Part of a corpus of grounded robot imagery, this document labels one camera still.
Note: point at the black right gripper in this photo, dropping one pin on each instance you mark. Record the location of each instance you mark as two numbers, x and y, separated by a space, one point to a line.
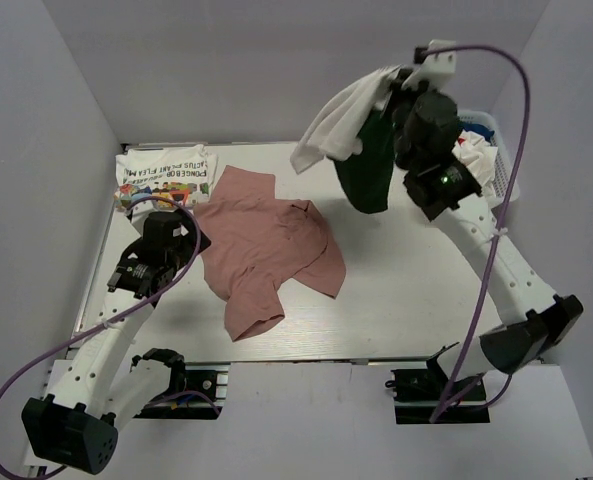
398 93

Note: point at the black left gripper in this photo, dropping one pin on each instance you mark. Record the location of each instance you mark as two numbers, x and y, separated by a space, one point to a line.
188 240

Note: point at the plain white t-shirt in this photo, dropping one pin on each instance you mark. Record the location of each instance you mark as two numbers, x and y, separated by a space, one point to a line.
479 156

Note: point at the dark green t-shirt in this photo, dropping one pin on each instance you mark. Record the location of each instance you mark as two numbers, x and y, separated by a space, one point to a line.
365 177

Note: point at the pink t-shirt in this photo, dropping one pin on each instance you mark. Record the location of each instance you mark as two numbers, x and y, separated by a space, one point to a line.
258 242

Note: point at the white t-shirt green lettering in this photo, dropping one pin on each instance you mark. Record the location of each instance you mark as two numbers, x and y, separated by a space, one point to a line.
333 134

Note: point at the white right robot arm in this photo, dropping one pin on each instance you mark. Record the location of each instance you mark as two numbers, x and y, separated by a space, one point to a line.
534 318

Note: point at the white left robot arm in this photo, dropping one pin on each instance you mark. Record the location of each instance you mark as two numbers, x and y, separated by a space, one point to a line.
78 422

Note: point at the blue garment in basket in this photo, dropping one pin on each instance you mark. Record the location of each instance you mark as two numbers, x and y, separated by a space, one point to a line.
478 127

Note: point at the folded white cartoon print t-shirt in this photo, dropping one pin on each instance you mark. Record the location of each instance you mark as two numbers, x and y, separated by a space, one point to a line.
185 175

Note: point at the white plastic laundry basket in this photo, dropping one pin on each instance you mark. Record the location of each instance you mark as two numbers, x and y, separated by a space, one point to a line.
503 162

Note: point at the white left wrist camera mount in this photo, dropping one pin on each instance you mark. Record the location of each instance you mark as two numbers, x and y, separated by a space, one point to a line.
138 212

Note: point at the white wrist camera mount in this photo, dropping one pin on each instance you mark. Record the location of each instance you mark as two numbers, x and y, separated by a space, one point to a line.
432 70
138 212

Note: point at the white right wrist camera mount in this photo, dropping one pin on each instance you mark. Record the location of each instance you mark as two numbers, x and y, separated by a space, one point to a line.
432 70

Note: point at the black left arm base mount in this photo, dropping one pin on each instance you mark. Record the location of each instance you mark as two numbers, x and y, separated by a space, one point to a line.
203 396

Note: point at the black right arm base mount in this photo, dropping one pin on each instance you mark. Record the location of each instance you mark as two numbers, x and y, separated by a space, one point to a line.
416 393

